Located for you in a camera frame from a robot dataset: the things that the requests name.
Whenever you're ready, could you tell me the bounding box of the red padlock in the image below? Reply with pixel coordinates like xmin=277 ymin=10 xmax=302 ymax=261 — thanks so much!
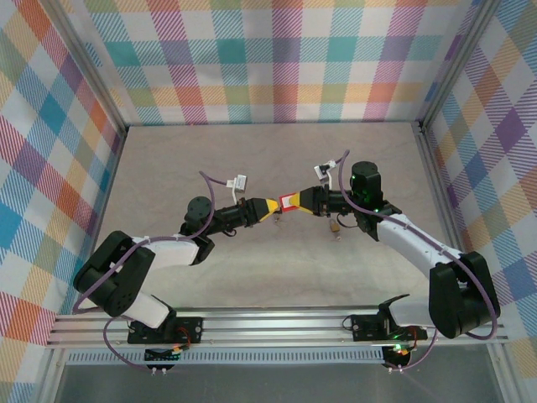
xmin=279 ymin=192 xmax=301 ymax=212

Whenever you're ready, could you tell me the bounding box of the aluminium base beam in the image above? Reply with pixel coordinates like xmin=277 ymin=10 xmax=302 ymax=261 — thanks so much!
xmin=44 ymin=305 xmax=509 ymax=348

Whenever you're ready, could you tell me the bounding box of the grey metal panel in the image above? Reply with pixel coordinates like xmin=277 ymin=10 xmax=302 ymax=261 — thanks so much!
xmin=54 ymin=363 xmax=504 ymax=403

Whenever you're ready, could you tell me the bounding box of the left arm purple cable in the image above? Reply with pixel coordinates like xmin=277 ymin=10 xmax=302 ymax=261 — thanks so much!
xmin=72 ymin=170 xmax=230 ymax=373

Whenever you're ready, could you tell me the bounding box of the thin black wire loop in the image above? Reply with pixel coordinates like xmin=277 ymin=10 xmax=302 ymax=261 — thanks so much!
xmin=335 ymin=212 xmax=360 ymax=231

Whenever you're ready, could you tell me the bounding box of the aluminium side rail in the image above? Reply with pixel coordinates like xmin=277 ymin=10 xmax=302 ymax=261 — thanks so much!
xmin=412 ymin=120 xmax=467 ymax=257
xmin=86 ymin=125 xmax=129 ymax=311

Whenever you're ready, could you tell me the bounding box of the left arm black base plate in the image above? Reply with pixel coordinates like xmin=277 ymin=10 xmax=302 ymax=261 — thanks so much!
xmin=128 ymin=317 xmax=205 ymax=346

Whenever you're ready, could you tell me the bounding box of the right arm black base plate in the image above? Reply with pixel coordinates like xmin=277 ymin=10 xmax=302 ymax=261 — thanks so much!
xmin=350 ymin=313 xmax=429 ymax=342

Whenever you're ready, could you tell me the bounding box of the grey slotted cable duct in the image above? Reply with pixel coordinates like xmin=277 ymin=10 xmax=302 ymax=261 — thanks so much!
xmin=66 ymin=350 xmax=385 ymax=365

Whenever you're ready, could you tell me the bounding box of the aluminium frame post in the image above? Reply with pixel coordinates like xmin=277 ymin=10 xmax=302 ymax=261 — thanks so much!
xmin=417 ymin=0 xmax=503 ymax=131
xmin=49 ymin=0 xmax=128 ymax=142

